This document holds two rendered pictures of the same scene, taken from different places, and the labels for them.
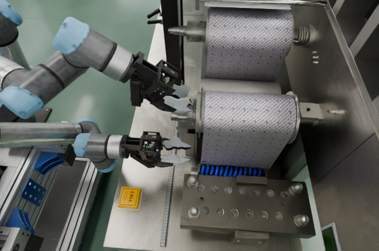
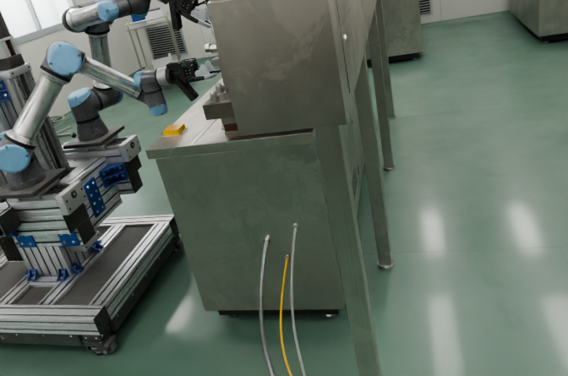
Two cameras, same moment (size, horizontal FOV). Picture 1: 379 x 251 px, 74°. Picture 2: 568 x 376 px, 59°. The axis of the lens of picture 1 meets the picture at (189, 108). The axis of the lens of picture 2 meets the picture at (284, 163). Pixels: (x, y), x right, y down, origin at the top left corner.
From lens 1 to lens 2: 1.69 m
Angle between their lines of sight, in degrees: 32
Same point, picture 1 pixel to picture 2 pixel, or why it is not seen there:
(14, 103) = (105, 4)
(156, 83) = not seen: outside the picture
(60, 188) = (119, 247)
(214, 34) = not seen: outside the picture
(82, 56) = not seen: outside the picture
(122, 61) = not seen: outside the picture
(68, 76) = (134, 2)
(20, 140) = (99, 70)
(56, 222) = (109, 270)
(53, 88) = (125, 5)
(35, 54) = not seen: hidden behind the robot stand
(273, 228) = not seen: hidden behind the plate
